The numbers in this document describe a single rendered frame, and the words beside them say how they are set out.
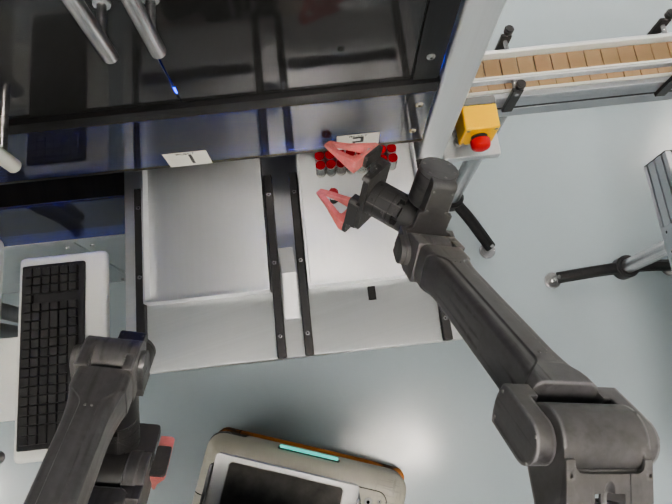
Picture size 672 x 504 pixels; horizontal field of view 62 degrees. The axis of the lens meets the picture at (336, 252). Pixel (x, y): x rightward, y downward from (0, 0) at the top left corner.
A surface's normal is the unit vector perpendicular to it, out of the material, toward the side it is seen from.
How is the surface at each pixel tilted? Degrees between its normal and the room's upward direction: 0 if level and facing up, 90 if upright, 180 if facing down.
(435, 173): 36
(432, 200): 54
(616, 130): 0
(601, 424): 28
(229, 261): 0
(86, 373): 41
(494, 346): 74
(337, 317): 0
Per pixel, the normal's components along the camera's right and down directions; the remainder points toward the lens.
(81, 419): 0.18, -0.80
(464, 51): 0.11, 0.96
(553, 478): -0.97, -0.08
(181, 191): -0.01, -0.25
